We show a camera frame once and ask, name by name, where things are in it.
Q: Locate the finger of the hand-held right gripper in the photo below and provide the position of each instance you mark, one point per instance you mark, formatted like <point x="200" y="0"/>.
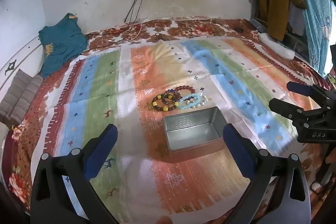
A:
<point x="302" y="88"/>
<point x="286" y="107"/>

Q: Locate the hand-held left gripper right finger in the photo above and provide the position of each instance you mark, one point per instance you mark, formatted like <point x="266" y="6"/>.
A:
<point x="237" y="153"/>

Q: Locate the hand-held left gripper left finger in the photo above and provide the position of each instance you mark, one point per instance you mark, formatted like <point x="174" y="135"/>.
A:
<point x="101" y="153"/>

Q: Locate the rectangular metal tin box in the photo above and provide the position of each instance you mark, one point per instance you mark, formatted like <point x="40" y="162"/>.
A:
<point x="191" y="132"/>

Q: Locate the white plastic extension block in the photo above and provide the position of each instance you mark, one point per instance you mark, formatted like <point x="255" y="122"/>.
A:
<point x="278" y="47"/>

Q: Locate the person's foot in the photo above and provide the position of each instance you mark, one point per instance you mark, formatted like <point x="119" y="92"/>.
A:
<point x="318" y="187"/>

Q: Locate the light blue printed cloth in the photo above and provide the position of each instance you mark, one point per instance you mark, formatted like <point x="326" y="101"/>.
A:
<point x="317" y="8"/>

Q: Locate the striped pastel woven mat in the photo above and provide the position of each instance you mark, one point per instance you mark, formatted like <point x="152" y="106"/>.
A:
<point x="147" y="69"/>

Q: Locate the grey striped cushion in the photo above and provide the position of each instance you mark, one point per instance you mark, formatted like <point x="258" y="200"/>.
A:
<point x="21" y="95"/>

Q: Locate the teal shirt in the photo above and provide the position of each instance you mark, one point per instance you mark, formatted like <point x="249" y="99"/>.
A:
<point x="63" y="40"/>

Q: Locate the black scissors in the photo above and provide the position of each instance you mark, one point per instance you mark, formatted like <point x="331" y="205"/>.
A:
<point x="158" y="35"/>

